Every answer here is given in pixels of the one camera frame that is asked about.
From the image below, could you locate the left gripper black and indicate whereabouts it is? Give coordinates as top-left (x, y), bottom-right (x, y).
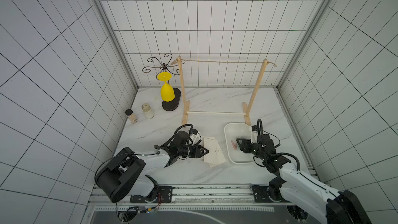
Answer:
top-left (178, 144), bottom-right (208, 158)

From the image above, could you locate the pink clothespin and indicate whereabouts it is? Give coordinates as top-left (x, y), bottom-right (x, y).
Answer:
top-left (231, 141), bottom-right (237, 150)

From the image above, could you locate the white postcard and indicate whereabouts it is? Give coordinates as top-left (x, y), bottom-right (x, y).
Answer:
top-left (206, 144), bottom-right (226, 168)
top-left (203, 137), bottom-right (216, 142)
top-left (203, 138), bottom-right (226, 167)

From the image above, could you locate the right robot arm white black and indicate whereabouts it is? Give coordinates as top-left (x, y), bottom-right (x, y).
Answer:
top-left (236, 119), bottom-right (371, 224)

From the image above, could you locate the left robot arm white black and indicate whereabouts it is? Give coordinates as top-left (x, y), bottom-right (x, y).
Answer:
top-left (94, 124), bottom-right (209, 203)

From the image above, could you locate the white rectangular tray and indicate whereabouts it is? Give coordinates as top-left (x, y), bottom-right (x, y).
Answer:
top-left (224, 123), bottom-right (255, 165)

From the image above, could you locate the wooden clothesline rack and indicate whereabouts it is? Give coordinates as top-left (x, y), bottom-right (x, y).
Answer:
top-left (173, 57), bottom-right (277, 125)

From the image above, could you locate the cream small jar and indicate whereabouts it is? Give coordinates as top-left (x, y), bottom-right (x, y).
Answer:
top-left (142, 103), bottom-right (154, 119)

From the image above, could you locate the yellow plastic wine glass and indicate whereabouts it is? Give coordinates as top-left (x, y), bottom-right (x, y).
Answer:
top-left (157, 72), bottom-right (175, 102)

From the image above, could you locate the wooden jar black lid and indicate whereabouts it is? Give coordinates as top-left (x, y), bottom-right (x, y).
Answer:
top-left (125, 109), bottom-right (137, 124)

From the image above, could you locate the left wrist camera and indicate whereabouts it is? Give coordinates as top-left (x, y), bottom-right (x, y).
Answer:
top-left (190, 129), bottom-right (202, 146)

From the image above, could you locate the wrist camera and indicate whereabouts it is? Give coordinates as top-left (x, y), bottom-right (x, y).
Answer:
top-left (190, 129), bottom-right (202, 146)
top-left (250, 125), bottom-right (258, 143)

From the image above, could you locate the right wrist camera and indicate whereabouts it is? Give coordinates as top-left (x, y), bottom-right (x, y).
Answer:
top-left (250, 125), bottom-right (258, 143)

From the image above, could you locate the black wire glass holder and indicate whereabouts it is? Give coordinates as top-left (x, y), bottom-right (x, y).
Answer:
top-left (147, 54), bottom-right (181, 112)

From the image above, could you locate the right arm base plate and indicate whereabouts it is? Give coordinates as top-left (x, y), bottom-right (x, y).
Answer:
top-left (251, 185), bottom-right (290, 204)

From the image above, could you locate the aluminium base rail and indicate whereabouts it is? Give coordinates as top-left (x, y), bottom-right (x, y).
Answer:
top-left (88, 185), bottom-right (310, 211)

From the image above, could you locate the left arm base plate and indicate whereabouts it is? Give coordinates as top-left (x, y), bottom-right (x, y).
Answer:
top-left (130, 186), bottom-right (173, 204)

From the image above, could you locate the twine string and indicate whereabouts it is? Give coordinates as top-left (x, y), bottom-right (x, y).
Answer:
top-left (170, 57), bottom-right (277, 68)

